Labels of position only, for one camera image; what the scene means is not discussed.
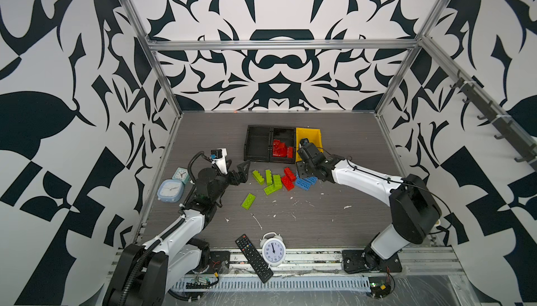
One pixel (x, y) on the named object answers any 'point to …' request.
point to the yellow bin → (313, 135)
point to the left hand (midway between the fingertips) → (240, 157)
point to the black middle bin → (284, 135)
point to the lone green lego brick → (248, 201)
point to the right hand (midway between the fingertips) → (303, 165)
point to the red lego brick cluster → (289, 179)
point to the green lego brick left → (258, 177)
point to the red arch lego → (280, 149)
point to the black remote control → (253, 258)
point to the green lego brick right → (277, 186)
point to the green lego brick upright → (268, 177)
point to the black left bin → (257, 143)
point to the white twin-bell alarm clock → (273, 249)
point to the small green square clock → (182, 174)
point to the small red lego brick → (289, 152)
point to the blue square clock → (170, 191)
